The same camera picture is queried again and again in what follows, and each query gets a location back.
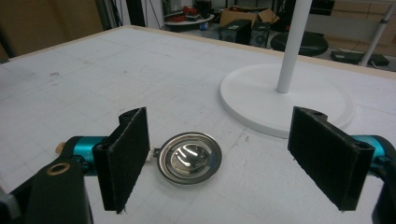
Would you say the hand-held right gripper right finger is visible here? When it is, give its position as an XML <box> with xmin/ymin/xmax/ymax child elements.
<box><xmin>288</xmin><ymin>105</ymin><xmax>375</xmax><ymax>212</ymax></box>

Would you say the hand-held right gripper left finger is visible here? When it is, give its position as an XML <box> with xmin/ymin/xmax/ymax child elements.
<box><xmin>92</xmin><ymin>106</ymin><xmax>151</xmax><ymax>215</ymax></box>

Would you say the shiny metal bowl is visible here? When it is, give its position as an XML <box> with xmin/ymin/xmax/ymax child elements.
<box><xmin>153</xmin><ymin>131</ymin><xmax>223</xmax><ymax>186</ymax></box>

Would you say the white round-base stand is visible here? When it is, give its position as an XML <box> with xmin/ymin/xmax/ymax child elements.
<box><xmin>219</xmin><ymin>0</ymin><xmax>356</xmax><ymax>139</ymax></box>

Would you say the black flat device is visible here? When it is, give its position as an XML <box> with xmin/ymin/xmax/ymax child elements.
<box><xmin>330</xmin><ymin>50</ymin><xmax>390</xmax><ymax>67</ymax></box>

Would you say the black round stool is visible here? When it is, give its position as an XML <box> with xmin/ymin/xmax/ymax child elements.
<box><xmin>270</xmin><ymin>31</ymin><xmax>330</xmax><ymax>58</ymax></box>

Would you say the white slanted pole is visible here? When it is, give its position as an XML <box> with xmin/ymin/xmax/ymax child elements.
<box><xmin>360</xmin><ymin>3</ymin><xmax>395</xmax><ymax>67</ymax></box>

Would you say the black speaker box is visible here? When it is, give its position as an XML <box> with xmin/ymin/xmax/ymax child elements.
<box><xmin>219</xmin><ymin>19</ymin><xmax>252</xmax><ymax>45</ymax></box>
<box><xmin>250</xmin><ymin>21</ymin><xmax>275</xmax><ymax>49</ymax></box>

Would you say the round white side table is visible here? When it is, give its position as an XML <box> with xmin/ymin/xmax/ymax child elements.
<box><xmin>163</xmin><ymin>13</ymin><xmax>216</xmax><ymax>32</ymax></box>

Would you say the open cardboard box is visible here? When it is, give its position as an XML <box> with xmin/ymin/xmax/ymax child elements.
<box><xmin>219</xmin><ymin>7</ymin><xmax>280</xmax><ymax>28</ymax></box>

